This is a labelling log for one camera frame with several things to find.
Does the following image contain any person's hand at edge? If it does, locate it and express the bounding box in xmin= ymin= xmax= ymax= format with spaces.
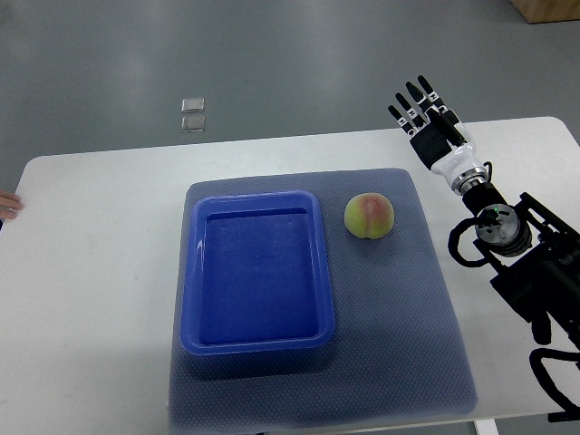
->
xmin=0 ymin=190 xmax=24 ymax=220

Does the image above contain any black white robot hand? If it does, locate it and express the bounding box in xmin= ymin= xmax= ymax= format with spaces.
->
xmin=388 ymin=75 xmax=491 ymax=196

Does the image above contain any green pink peach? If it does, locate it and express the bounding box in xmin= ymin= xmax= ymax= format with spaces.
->
xmin=343 ymin=192 xmax=395 ymax=240

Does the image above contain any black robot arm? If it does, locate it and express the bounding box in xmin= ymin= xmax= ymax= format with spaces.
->
xmin=448 ymin=163 xmax=579 ymax=422

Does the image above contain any lower metal floor plate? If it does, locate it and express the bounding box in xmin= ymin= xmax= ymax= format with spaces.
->
xmin=181 ymin=115 xmax=206 ymax=132

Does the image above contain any metal floor plate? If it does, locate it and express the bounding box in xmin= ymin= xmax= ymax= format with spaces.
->
xmin=180 ymin=97 xmax=205 ymax=113
xmin=181 ymin=115 xmax=206 ymax=132

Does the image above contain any upper metal floor plate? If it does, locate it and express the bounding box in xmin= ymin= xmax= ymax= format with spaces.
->
xmin=180 ymin=97 xmax=205 ymax=113

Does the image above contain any wooden box corner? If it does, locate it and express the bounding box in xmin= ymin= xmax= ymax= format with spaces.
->
xmin=511 ymin=0 xmax=580 ymax=24

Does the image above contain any blue grey mesh mat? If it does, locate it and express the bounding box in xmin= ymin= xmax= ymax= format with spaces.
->
xmin=169 ymin=169 xmax=478 ymax=434

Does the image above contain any blue plastic tray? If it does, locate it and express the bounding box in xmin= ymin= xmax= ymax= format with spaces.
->
xmin=179 ymin=190 xmax=335 ymax=357

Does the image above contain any white table leg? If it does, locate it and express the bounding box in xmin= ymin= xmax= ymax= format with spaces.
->
xmin=473 ymin=419 xmax=499 ymax=435

